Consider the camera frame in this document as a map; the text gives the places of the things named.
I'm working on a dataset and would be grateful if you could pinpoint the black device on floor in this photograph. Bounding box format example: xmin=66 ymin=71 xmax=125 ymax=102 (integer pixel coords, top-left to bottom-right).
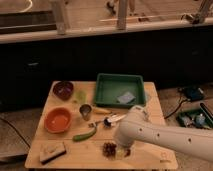
xmin=180 ymin=86 xmax=204 ymax=102

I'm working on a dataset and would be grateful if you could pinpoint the green bin with tools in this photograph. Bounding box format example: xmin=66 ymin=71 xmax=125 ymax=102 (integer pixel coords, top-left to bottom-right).
xmin=176 ymin=103 xmax=213 ymax=130

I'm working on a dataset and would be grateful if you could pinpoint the pale green vegetable toy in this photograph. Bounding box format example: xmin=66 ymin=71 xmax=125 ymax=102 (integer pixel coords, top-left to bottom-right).
xmin=73 ymin=90 xmax=86 ymax=104

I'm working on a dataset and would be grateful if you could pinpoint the dark maroon bowl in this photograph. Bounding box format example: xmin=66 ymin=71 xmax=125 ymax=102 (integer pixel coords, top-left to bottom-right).
xmin=53 ymin=81 xmax=74 ymax=101

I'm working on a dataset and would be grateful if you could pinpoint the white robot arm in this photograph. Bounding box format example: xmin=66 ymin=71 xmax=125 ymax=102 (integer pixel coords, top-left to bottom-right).
xmin=114 ymin=105 xmax=213 ymax=162

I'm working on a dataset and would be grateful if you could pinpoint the bunch of red grapes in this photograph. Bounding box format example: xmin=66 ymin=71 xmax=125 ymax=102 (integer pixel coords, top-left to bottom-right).
xmin=102 ymin=142 xmax=131 ymax=158

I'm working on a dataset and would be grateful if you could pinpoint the green plastic tray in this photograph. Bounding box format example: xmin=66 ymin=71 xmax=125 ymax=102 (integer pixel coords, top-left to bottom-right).
xmin=94 ymin=73 xmax=146 ymax=108

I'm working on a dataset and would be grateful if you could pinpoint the orange red bowl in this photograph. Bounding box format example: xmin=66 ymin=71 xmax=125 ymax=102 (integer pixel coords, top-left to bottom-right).
xmin=44 ymin=107 xmax=72 ymax=133

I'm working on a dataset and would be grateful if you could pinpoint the black floor cable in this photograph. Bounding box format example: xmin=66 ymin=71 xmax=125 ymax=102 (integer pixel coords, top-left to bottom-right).
xmin=0 ymin=116 xmax=32 ymax=149

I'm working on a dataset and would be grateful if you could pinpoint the green chili pepper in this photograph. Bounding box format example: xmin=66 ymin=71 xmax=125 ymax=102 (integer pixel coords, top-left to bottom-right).
xmin=72 ymin=127 xmax=97 ymax=142

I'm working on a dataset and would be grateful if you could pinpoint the small metal cup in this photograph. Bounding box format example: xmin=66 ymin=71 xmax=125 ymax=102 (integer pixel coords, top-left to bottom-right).
xmin=79 ymin=104 xmax=92 ymax=121

